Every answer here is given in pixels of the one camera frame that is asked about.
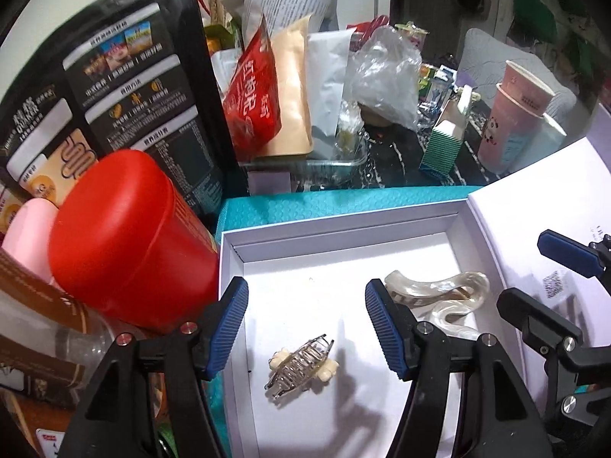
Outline white appliance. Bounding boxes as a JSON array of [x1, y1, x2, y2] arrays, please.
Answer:
[[14, 0, 110, 34]]

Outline pink rounded bottle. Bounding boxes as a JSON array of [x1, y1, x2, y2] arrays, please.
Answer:
[[1, 198, 60, 287]]

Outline printed paper sheet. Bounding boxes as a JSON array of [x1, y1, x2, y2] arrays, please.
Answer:
[[243, 0, 332, 53]]

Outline glass tray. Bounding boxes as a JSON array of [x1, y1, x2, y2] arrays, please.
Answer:
[[239, 124, 370, 184]]

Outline pearly clear hair claw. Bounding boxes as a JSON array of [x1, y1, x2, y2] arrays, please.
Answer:
[[384, 269, 491, 342]]

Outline clear jar brown label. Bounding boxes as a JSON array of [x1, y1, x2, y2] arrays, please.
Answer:
[[0, 245, 120, 358]]

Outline black printed pouch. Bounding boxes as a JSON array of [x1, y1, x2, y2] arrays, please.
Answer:
[[0, 0, 239, 211]]

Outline green striped box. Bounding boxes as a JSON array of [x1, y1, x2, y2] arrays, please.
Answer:
[[419, 88, 473, 177]]

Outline clear plastic bag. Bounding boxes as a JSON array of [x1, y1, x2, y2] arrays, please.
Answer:
[[344, 26, 423, 132]]

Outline stacked pink paper cups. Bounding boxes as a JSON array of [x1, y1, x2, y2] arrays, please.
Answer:
[[477, 60, 557, 175]]

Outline teal mat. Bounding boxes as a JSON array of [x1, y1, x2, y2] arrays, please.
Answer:
[[205, 185, 495, 458]]

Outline white pouch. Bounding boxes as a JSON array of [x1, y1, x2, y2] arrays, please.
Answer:
[[305, 29, 356, 137]]

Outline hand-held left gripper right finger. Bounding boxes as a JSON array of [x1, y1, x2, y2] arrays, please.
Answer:
[[365, 279, 550, 458]]

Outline metal flower hair claw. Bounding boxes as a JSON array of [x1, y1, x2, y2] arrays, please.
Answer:
[[264, 333, 341, 400]]

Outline lavender gift box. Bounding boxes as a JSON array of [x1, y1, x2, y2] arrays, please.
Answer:
[[217, 136, 611, 458]]

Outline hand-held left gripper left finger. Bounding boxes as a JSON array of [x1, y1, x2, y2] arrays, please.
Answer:
[[57, 277, 250, 458]]

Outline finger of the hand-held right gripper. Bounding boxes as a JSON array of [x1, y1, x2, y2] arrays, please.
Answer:
[[496, 287, 611, 436], [537, 229, 611, 278]]

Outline red snack packet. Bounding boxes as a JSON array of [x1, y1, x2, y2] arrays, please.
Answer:
[[223, 14, 282, 153]]

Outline green tote bag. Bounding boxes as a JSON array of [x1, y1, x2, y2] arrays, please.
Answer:
[[511, 0, 559, 44]]

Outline red canister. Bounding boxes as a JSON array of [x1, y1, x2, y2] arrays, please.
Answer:
[[48, 149, 223, 339]]

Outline beige packet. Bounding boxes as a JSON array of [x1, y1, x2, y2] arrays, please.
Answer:
[[260, 14, 316, 157]]

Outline grey leaf print pillow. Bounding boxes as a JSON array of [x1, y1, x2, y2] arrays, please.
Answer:
[[456, 29, 578, 120]]

